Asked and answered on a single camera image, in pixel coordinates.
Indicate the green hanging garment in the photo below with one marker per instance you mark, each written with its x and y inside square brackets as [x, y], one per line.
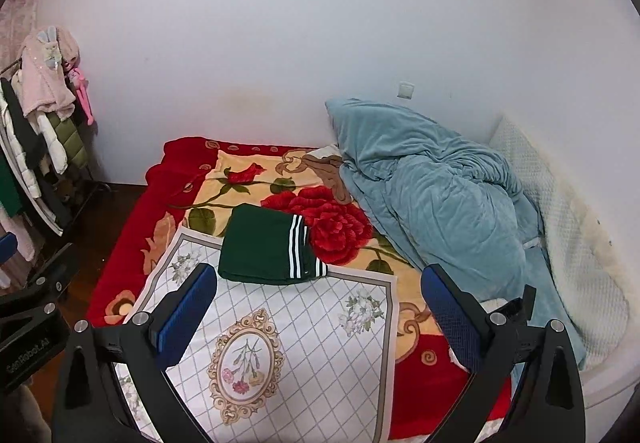
[7, 188]

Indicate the red floral blanket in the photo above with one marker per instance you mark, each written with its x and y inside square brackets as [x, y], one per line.
[125, 263]

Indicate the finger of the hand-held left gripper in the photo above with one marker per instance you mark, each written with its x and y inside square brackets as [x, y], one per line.
[7, 250]

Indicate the blue quilt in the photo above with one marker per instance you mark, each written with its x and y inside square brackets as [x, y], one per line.
[440, 193]

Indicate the white puffer jacket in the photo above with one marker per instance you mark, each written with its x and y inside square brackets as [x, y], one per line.
[50, 143]

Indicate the white wall socket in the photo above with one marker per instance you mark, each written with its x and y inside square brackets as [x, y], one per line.
[406, 89]

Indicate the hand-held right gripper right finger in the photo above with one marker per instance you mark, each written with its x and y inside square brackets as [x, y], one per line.
[452, 318]

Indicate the green garment with white stripes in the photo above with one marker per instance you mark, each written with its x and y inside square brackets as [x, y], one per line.
[255, 248]

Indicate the olive puffer vest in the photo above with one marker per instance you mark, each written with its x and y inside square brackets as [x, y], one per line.
[72, 138]

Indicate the black clothes rack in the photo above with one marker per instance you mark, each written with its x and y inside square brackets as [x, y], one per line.
[92, 187]

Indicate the white textured pillow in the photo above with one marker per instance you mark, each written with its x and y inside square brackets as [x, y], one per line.
[575, 248]

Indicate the white diamond-pattern printed mat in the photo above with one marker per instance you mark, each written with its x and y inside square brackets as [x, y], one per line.
[310, 323]

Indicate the pink fuzzy robe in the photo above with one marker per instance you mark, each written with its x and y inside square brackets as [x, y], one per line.
[45, 83]

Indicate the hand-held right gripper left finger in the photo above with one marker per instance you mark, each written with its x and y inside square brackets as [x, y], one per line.
[182, 315]

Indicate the pink plush toy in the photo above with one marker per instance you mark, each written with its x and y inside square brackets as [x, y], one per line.
[82, 95]

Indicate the black hanging garment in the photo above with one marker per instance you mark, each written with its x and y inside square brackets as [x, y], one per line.
[20, 123]

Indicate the person's left forearm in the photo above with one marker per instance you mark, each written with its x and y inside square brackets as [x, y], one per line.
[20, 418]

